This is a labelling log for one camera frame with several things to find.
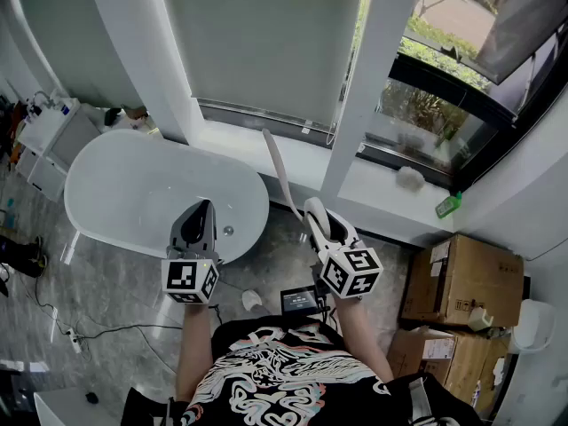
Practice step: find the large brown cardboard box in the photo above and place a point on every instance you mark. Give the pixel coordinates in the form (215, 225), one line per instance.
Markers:
(470, 278)

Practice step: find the green plastic bottle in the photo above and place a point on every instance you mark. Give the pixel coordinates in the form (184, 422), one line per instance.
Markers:
(448, 206)

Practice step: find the small brown box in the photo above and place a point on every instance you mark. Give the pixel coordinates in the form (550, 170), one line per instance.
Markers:
(133, 113)

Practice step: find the white power strip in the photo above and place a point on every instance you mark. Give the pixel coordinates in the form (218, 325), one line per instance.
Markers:
(74, 341)

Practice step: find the white cabinet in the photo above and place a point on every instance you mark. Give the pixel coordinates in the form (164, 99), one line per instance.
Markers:
(57, 149)

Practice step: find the person's right forearm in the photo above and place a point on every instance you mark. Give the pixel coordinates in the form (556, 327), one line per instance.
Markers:
(359, 340)

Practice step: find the black pouch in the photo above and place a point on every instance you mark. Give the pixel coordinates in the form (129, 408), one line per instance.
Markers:
(112, 115)

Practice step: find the grey roller blind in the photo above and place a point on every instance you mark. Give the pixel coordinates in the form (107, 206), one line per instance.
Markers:
(262, 38)
(75, 29)

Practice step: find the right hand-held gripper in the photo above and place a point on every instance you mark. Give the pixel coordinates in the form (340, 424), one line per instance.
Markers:
(350, 273)

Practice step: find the white oval bathtub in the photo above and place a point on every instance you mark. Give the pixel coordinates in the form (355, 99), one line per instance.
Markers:
(133, 180)

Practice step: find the small white plastic object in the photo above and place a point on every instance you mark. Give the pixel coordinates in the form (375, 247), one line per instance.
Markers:
(479, 320)

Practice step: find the black-framed window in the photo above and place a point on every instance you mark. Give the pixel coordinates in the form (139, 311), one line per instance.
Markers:
(421, 104)

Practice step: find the black bag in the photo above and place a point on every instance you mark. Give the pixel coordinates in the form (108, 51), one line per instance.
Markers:
(22, 255)

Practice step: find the white table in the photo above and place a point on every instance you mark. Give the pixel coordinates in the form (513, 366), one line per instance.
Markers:
(62, 408)

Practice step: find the black chest-mounted display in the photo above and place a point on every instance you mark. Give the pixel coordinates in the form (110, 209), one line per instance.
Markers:
(306, 300)

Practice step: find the person's left forearm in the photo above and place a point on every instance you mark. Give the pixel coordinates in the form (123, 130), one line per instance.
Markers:
(195, 349)

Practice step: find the white shoe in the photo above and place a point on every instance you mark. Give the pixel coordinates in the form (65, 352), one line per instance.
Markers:
(254, 301)

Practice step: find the small black object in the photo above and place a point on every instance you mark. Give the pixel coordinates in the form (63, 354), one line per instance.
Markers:
(92, 397)

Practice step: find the grey fluffy ball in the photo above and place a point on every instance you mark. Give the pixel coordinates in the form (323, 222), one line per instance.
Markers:
(409, 178)

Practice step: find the dark roller blind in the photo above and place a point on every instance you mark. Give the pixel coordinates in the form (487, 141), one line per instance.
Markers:
(523, 25)

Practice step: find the black patterned t-shirt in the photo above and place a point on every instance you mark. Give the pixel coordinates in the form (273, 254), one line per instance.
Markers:
(275, 371)

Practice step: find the open brown cardboard box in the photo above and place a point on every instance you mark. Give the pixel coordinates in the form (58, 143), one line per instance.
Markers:
(466, 362)

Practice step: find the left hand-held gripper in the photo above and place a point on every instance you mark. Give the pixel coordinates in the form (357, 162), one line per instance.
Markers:
(179, 278)

